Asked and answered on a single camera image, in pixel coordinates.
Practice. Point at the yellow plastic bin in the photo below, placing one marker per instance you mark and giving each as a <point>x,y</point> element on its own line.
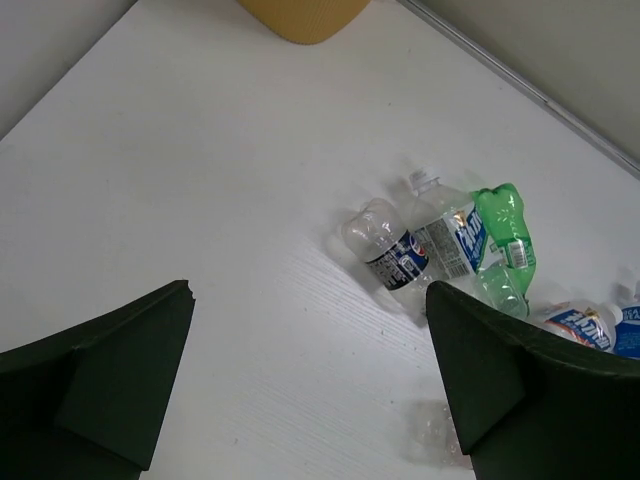
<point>304,22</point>

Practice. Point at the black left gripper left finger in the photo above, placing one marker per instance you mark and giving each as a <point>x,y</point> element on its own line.
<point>89,402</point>

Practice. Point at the clear bottle white blue label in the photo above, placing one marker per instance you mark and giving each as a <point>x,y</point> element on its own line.
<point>449,224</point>

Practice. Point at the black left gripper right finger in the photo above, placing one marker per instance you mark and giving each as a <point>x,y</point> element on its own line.
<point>527,404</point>

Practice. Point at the crushed clear plastic bottle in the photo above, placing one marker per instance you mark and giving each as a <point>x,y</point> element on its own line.
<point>430,437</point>

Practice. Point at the crushed green plastic bottle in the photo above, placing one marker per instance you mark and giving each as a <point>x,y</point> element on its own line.
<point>503,285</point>

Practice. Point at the clear bottle blue red label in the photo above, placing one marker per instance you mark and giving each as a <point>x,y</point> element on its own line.
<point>607,327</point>

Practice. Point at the clear bottle dark blue label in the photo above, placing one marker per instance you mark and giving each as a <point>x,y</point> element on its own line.
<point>378,236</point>

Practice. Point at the aluminium table edge rail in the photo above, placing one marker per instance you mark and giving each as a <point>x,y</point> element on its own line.
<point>615,153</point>

